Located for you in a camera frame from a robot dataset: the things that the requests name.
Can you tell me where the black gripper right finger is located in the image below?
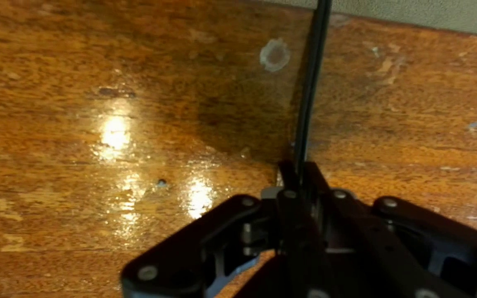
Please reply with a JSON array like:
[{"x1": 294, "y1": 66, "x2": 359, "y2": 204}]
[{"x1": 302, "y1": 161, "x2": 477, "y2": 298}]

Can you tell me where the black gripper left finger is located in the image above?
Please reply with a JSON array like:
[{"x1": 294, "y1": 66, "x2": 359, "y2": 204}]
[{"x1": 119, "y1": 161, "x2": 309, "y2": 298}]

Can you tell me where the thick black cable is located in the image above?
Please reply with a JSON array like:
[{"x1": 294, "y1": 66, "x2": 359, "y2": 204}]
[{"x1": 291, "y1": 0, "x2": 334, "y2": 185}]

